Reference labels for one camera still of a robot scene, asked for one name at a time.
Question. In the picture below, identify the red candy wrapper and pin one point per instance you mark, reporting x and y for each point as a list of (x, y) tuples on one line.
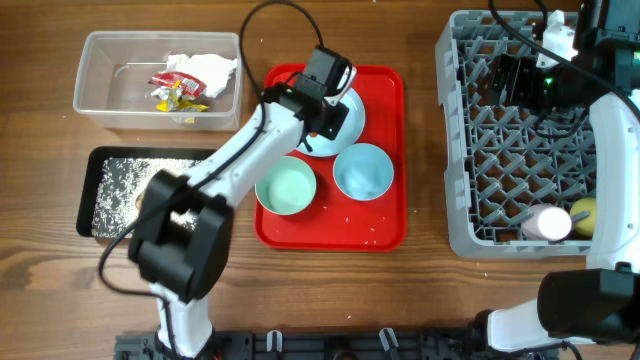
[(190, 85)]

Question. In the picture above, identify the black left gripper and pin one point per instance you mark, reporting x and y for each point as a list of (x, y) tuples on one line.
[(333, 123)]

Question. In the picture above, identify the pink cup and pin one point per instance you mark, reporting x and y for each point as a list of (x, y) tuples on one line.
[(547, 223)]

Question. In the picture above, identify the yellow cup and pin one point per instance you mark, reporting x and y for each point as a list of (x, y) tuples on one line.
[(583, 215)]

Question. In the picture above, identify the grey dishwasher rack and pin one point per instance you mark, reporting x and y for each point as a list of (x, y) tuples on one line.
[(501, 159)]

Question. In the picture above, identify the light blue plate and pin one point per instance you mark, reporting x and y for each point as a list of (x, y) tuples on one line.
[(351, 129)]

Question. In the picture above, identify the red tray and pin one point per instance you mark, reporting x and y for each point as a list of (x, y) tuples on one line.
[(334, 222)]

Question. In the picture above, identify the yellow snack wrapper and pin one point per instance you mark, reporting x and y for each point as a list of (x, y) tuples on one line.
[(173, 103)]

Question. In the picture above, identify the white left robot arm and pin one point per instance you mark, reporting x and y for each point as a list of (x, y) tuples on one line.
[(182, 237)]

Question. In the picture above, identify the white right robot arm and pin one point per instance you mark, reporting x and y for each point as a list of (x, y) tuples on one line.
[(599, 304)]

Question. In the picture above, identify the mint green bowl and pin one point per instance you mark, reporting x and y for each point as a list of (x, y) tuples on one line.
[(288, 187)]

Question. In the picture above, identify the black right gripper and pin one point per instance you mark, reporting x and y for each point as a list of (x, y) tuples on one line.
[(520, 72)]

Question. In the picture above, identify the clear plastic bin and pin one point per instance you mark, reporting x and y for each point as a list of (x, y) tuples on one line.
[(113, 83)]

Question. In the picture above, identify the light blue bowl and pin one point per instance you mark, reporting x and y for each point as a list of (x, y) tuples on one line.
[(363, 172)]

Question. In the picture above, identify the white tissue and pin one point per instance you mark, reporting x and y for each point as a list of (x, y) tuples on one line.
[(211, 69)]

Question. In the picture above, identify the black tray with rice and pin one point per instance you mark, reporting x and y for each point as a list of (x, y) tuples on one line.
[(117, 176)]

